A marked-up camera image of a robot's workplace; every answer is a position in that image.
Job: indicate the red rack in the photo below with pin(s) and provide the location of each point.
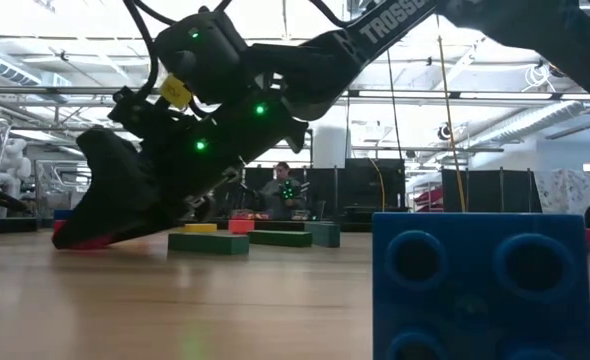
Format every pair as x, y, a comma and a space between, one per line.
432, 197

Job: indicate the white patterned sheet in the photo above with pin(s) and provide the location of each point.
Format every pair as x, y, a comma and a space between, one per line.
565, 190

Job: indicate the long yellow wooden block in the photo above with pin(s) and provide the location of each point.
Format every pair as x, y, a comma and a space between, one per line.
200, 227

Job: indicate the white humanoid figure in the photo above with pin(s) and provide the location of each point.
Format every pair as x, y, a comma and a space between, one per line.
19, 165

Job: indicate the silver ventilation duct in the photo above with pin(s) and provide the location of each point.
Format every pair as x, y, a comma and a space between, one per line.
525, 120

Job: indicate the small clear plastic bin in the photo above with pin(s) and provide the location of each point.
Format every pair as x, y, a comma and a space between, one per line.
62, 175

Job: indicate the wide black partition wall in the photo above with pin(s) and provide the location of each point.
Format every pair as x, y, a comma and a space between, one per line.
365, 185

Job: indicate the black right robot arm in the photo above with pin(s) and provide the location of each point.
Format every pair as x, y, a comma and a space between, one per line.
400, 25

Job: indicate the long teal wooden block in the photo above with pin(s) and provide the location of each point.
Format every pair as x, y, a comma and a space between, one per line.
322, 235

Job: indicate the white pillar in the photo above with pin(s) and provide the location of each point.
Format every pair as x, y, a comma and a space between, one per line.
331, 145

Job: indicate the long green wooden block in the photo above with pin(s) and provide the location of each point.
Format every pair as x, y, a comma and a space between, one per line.
280, 238
208, 243

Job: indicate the person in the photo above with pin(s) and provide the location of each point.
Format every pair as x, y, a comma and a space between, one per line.
273, 192

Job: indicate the orange plastic block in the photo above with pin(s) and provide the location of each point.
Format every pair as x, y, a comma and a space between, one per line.
241, 226

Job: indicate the long ceiling light rail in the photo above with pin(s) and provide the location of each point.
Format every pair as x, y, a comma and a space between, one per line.
500, 95

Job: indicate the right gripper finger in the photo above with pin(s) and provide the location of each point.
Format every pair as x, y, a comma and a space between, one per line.
115, 200

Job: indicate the yellow label tag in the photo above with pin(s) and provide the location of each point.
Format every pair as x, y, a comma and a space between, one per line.
175, 91

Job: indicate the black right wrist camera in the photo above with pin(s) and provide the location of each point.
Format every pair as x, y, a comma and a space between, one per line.
132, 110

